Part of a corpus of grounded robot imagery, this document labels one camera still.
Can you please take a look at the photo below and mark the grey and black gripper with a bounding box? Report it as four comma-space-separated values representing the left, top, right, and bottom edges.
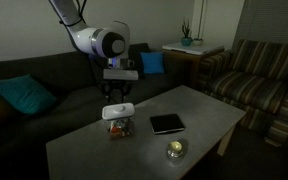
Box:
102, 69, 139, 103

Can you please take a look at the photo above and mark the white container lid with button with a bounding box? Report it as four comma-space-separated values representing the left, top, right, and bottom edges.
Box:
102, 103, 135, 120

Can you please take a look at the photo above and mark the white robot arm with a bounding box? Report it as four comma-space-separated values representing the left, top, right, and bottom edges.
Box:
48, 0, 138, 101

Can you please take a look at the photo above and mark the clear container with snacks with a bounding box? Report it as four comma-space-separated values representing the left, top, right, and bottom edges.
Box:
105, 118, 135, 140

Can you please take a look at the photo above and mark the blue cushion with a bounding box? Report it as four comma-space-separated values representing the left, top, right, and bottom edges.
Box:
140, 52, 164, 74

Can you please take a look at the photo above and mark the black tablet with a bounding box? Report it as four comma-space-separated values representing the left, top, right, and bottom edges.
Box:
150, 114, 185, 134

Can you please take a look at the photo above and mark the wooden side table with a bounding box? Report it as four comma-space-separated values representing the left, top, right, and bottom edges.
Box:
162, 43, 224, 87

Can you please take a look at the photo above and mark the candle in glass jar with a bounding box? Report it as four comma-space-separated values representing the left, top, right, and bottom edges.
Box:
167, 141, 184, 158

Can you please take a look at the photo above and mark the teal plant pot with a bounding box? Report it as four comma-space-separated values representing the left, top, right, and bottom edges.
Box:
181, 37, 193, 46

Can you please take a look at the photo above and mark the teal cushion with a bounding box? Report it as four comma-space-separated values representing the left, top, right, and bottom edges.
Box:
0, 74, 57, 115

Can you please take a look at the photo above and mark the small white pot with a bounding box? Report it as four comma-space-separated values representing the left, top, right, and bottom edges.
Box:
193, 38, 203, 46

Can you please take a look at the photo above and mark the dark grey sofa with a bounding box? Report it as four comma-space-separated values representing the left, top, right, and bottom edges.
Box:
0, 52, 184, 164

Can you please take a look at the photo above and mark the striped armchair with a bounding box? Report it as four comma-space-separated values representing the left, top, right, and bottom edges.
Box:
197, 39, 288, 147

